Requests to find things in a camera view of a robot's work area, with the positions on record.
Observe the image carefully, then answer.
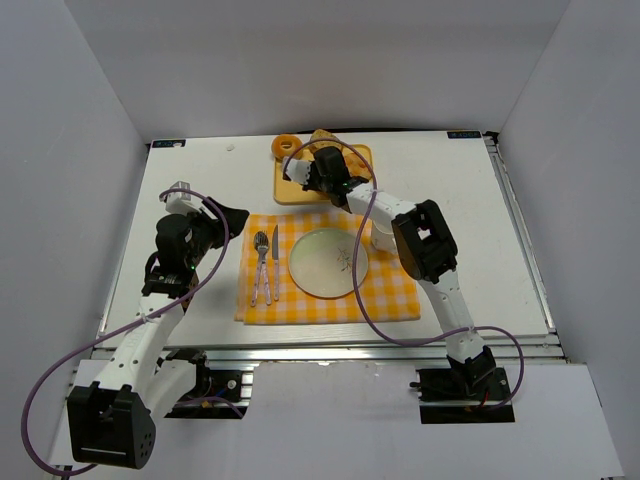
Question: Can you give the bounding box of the glazed ring donut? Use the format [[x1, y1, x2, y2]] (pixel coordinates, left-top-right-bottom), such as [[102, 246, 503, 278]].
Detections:
[[271, 134, 302, 161]]

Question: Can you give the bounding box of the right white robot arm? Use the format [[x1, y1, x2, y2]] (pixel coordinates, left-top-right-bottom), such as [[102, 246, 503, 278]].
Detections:
[[282, 146, 496, 396]]

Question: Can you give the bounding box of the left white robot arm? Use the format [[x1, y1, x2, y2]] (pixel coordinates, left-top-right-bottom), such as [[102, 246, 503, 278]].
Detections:
[[67, 193, 249, 469]]

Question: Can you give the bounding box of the back bread slice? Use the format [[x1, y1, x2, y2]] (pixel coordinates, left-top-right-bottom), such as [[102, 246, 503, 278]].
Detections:
[[309, 129, 342, 150]]

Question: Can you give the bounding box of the orange topped round bun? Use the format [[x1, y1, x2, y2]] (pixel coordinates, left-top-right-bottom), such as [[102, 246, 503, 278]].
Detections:
[[344, 153, 372, 180]]

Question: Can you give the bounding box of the yellow plastic tray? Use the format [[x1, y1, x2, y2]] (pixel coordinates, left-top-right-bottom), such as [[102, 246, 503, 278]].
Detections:
[[273, 144, 374, 205]]

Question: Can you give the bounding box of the yellow checkered cloth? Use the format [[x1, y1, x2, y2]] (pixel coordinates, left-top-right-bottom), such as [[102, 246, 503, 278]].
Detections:
[[234, 209, 421, 325]]

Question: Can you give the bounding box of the white ceramic mug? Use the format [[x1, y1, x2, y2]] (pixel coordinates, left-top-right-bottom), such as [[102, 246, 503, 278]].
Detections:
[[370, 221, 397, 255]]

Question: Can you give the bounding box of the pale green ceramic plate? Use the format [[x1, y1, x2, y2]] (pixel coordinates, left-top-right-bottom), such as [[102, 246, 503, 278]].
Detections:
[[288, 228, 369, 299]]

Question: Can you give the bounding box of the left blue corner label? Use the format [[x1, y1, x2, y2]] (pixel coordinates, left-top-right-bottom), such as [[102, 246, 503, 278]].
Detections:
[[151, 139, 186, 149]]

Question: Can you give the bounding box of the blue corner label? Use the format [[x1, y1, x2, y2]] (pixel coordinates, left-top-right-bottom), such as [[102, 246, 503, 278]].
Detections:
[[151, 139, 186, 149], [446, 130, 482, 140]]

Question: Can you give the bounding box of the right blue corner label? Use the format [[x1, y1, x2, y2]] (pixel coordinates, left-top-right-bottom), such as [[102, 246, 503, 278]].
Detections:
[[446, 130, 482, 140]]

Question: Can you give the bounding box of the fork with patterned handle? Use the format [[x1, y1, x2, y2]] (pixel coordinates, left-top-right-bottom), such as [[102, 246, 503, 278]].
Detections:
[[250, 231, 272, 307]]

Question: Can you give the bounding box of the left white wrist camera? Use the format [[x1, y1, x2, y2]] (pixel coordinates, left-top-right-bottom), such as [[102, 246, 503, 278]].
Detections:
[[159, 181, 199, 216]]

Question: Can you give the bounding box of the knife with patterned handle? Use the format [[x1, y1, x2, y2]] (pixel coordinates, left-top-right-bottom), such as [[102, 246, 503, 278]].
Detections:
[[272, 224, 280, 301]]

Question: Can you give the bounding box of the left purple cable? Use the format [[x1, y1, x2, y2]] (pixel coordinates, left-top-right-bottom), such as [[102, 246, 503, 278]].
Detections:
[[20, 188, 245, 476]]

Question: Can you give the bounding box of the purple cable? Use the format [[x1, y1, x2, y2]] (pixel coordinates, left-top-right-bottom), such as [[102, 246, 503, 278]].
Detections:
[[281, 138, 525, 409], [20, 188, 245, 476]]

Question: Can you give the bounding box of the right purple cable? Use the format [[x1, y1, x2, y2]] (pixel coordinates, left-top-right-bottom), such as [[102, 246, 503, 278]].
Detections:
[[281, 138, 525, 409]]

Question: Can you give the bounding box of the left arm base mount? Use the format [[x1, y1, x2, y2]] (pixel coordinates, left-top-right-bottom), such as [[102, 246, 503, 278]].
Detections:
[[156, 348, 247, 420]]

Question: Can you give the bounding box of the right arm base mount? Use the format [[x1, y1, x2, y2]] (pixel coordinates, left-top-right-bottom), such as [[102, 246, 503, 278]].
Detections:
[[409, 367, 515, 425]]

